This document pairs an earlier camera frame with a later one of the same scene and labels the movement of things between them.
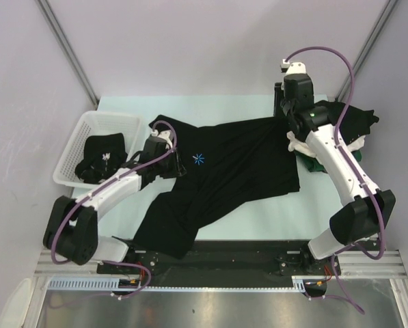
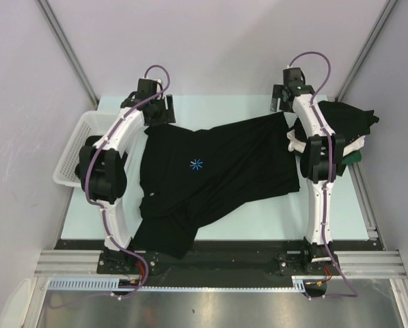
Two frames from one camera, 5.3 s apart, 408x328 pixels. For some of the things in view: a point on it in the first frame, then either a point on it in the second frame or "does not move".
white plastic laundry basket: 91,124 does not move
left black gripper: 178,170 -> 167,115
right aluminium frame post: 365,50 does not move
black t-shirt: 224,164 does not move
